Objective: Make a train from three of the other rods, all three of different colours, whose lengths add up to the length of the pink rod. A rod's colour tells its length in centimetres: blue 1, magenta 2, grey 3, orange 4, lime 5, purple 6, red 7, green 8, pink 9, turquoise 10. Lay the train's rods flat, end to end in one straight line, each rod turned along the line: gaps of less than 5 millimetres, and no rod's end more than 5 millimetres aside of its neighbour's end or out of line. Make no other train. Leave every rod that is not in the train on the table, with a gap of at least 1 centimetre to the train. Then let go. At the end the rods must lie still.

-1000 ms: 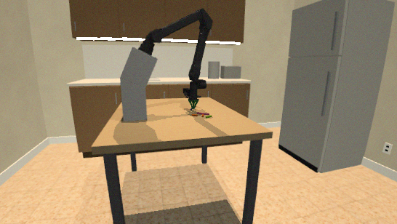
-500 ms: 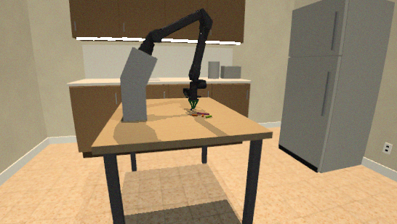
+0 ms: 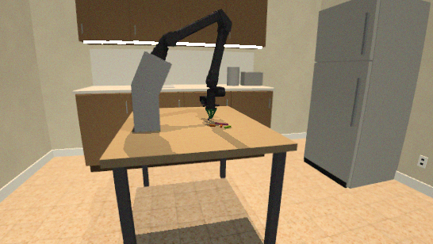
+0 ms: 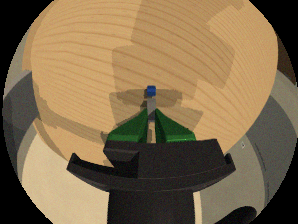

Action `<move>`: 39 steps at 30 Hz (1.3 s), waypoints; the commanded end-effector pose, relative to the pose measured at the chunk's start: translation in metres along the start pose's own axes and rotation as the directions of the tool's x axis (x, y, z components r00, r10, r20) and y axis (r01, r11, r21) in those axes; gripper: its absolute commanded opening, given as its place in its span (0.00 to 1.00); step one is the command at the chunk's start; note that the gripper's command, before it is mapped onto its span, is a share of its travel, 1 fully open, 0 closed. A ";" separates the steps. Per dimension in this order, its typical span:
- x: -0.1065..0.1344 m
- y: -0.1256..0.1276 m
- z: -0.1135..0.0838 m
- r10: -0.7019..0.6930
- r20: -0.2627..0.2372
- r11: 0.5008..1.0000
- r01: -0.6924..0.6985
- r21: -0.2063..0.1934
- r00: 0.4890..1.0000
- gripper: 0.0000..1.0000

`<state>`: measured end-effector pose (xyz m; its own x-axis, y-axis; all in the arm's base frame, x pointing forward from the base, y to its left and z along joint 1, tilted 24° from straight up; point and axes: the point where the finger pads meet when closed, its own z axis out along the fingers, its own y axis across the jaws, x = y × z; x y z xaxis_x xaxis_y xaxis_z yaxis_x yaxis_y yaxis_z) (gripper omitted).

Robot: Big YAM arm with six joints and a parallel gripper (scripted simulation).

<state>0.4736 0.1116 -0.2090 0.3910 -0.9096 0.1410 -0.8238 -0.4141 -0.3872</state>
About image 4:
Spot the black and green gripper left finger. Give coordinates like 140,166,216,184
106,108,148,143

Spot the small blue block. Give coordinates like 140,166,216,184
147,86,156,96

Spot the grey rod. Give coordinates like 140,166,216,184
147,98,156,122

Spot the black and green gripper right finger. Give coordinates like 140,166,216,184
155,108,197,143

